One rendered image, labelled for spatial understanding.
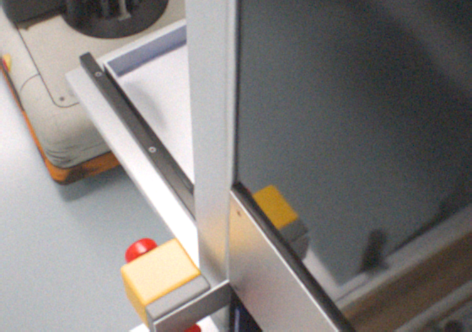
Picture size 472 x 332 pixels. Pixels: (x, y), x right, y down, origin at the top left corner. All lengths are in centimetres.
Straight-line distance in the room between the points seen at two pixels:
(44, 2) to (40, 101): 26
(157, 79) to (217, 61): 61
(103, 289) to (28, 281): 18
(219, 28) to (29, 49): 155
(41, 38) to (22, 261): 54
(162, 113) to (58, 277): 95
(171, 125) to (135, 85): 9
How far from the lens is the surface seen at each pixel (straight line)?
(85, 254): 211
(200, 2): 62
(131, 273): 92
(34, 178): 225
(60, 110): 200
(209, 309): 95
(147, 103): 123
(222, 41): 62
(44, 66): 210
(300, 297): 74
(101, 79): 124
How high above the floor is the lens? 185
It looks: 56 degrees down
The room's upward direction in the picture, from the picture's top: 1 degrees clockwise
